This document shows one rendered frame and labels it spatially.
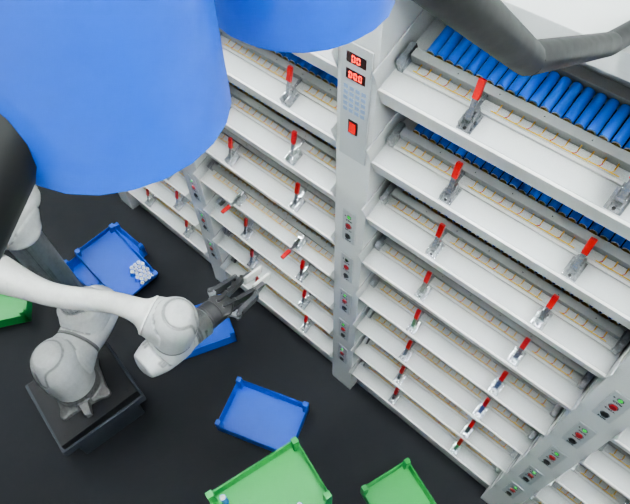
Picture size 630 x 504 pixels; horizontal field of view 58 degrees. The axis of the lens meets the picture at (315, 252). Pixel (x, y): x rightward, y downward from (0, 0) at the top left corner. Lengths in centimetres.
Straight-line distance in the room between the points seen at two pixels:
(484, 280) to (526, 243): 19
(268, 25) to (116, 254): 254
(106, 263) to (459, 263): 178
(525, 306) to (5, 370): 210
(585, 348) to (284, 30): 115
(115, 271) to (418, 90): 189
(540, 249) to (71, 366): 150
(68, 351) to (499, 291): 138
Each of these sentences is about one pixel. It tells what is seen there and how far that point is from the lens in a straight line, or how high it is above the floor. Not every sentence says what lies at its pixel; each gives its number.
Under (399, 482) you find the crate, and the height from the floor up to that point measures 0.
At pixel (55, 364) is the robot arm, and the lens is 202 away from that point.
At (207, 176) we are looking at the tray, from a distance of 198.
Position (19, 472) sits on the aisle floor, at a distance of 250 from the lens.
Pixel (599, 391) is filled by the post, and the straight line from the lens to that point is 132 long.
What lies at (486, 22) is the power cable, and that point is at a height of 200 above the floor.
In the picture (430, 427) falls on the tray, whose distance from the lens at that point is 212.
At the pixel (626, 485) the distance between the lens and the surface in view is 163.
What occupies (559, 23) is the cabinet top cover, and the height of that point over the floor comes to 174.
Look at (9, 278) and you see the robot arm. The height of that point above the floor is 99.
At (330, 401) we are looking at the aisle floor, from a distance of 231.
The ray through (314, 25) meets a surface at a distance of 17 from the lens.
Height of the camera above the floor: 217
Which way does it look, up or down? 55 degrees down
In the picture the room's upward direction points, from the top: 2 degrees counter-clockwise
